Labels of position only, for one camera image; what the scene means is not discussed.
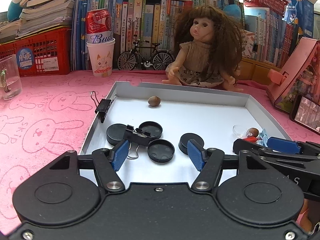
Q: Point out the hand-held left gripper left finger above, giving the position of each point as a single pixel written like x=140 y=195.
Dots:
x=120 y=155

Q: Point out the red crayon piece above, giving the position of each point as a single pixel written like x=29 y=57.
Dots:
x=250 y=139

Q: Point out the brown nut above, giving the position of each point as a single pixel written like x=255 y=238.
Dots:
x=154 y=101
x=253 y=131

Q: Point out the large red plastic basket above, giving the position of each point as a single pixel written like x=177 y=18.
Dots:
x=42 y=52

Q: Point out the miniature black bicycle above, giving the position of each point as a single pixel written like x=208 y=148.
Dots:
x=145 y=57

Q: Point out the black binder clip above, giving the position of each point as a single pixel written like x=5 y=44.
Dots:
x=137 y=137
x=103 y=108

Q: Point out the red drink can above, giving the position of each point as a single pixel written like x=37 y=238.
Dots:
x=98 y=25

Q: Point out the clear plastic half sphere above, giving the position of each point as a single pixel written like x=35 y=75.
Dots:
x=238 y=130

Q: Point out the brown wooden box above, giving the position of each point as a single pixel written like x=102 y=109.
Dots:
x=262 y=71

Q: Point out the row of upright books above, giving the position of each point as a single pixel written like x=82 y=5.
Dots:
x=150 y=22

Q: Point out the pink rabbit-print cloth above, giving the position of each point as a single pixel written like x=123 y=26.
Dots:
x=37 y=120

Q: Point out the white paper cup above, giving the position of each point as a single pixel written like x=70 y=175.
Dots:
x=101 y=60

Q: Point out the light blue plastic clip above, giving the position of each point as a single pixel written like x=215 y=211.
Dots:
x=262 y=137

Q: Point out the stack of lying books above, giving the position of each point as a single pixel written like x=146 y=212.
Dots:
x=45 y=10

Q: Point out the person's right hand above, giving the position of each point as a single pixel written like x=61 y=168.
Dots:
x=306 y=212

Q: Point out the clear glass mug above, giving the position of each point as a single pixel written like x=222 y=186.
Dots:
x=10 y=80

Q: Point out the doll with brown hair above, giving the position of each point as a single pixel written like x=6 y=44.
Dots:
x=200 y=55

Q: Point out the white cardboard box tray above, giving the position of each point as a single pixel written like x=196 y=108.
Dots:
x=200 y=115

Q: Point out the small blue white plush toy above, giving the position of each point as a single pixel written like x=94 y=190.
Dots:
x=15 y=5

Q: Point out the row of blue thin booklets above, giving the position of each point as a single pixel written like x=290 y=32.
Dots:
x=80 y=30

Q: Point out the pink triangular dollhouse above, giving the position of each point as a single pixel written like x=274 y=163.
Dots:
x=297 y=75

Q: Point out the black round lid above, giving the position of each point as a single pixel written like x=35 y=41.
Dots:
x=115 y=133
x=150 y=128
x=160 y=152
x=185 y=141

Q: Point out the blue printed packet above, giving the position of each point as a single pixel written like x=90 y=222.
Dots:
x=300 y=12

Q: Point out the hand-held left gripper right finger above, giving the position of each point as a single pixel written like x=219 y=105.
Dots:
x=196 y=156

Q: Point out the black smartphone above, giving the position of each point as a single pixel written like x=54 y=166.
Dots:
x=306 y=115

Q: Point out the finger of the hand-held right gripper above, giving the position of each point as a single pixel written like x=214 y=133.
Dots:
x=250 y=146
x=282 y=145

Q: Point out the white printed cardboard box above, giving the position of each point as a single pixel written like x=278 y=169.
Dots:
x=250 y=45

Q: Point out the big blue plush toy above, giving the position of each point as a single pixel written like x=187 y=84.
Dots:
x=232 y=11

